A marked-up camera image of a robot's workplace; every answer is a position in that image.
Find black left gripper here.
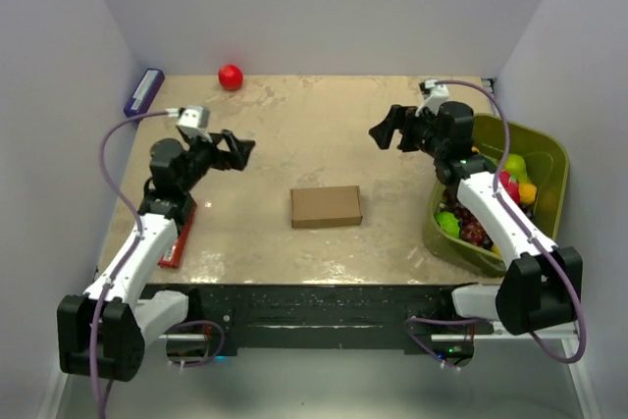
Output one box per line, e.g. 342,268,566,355
181,131,255,194

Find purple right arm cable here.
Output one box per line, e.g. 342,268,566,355
439,79,588,365

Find red apple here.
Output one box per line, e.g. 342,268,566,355
218,64,244,91

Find olive green plastic basket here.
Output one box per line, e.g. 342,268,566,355
423,122,570,277

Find green toy pear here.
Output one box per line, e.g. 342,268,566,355
503,153,529,183

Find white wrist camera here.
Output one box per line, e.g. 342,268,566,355
415,79,450,117
166,105,212,142

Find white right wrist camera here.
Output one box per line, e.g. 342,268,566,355
415,79,450,117

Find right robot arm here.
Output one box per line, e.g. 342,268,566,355
369,101,583,335

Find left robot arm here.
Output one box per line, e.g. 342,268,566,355
57,130,255,382

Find bright green toy vegetable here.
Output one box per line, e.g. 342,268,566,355
435,211,461,238

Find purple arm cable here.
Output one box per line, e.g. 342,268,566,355
90,110,178,419
439,79,588,365

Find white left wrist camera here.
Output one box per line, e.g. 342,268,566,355
166,105,212,142

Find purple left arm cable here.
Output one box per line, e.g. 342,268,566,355
90,110,178,419

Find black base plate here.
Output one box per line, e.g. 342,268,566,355
142,284,464,356

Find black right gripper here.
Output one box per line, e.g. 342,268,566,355
368,105,446,160

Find yellow toy lemon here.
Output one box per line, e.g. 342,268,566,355
519,183,538,206

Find pink dragon fruit toy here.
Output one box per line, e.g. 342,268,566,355
499,171,521,205

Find dark red toy grapes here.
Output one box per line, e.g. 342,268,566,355
436,189,493,249

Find brown cardboard box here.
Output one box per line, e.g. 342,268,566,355
289,185,363,230

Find red rectangular packet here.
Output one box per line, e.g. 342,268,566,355
158,198,197,270

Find purple rectangular box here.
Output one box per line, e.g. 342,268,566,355
123,68,165,118

